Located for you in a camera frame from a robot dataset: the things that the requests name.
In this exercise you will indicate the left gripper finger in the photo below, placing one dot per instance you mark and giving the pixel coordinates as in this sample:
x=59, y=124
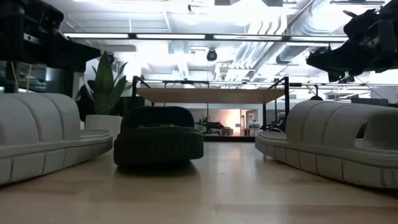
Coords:
x=71, y=66
x=77, y=51

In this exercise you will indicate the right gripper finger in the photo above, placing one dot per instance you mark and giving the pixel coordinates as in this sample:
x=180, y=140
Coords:
x=335, y=76
x=339, y=63

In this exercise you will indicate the grey foam slide sandal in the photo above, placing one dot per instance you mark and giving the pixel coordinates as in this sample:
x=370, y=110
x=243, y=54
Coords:
x=326, y=130
x=40, y=130

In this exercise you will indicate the black foam slide sandal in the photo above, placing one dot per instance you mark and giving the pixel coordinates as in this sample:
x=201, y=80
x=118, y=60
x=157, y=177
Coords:
x=158, y=146

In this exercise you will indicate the black ceiling track light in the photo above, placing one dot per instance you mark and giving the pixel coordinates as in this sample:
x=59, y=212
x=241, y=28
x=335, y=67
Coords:
x=321, y=49
x=348, y=80

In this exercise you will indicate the black pendant lamp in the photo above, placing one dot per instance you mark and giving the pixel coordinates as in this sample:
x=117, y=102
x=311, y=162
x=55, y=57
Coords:
x=316, y=97

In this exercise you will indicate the green snake plant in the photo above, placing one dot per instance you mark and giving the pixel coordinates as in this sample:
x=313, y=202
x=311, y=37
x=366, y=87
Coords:
x=104, y=87

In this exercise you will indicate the black computer monitor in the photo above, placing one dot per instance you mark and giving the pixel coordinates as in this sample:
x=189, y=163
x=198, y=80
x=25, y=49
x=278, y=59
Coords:
x=370, y=102

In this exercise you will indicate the long linear ceiling light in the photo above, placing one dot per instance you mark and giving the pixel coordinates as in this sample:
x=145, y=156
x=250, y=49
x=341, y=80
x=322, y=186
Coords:
x=171, y=36

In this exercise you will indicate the cardboard box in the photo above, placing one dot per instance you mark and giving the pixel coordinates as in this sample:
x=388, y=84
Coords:
x=227, y=131

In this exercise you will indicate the background robot with green lights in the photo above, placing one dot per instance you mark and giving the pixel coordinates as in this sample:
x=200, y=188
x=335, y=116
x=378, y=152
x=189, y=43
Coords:
x=210, y=125

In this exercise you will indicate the silver spiral ceiling duct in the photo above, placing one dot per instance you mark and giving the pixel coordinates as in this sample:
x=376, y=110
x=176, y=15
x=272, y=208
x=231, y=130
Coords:
x=298, y=28

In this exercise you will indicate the black ceiling dome camera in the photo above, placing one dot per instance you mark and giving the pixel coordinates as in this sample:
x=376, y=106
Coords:
x=211, y=55

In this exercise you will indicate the wooden shelf with black frame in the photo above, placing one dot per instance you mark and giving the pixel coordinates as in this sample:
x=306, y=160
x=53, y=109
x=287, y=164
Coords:
x=211, y=96

